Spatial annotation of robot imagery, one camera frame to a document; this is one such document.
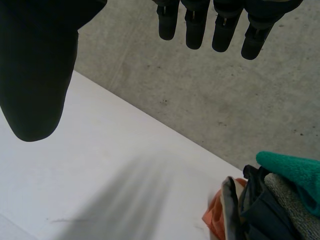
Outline grey towel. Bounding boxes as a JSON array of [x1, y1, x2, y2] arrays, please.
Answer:
[[263, 173, 320, 240]]

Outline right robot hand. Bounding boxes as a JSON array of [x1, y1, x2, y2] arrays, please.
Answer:
[[0, 0, 306, 143]]

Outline coral towel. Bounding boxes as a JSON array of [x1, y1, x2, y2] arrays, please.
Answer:
[[201, 177, 247, 240]]

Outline dark blue cloth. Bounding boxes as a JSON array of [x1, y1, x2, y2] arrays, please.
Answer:
[[239, 164, 298, 240]]

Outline beige shorts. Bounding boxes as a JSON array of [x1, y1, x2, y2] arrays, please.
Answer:
[[218, 175, 247, 240]]

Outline teal towel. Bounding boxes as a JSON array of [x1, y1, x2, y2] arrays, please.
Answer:
[[255, 150, 320, 218]]

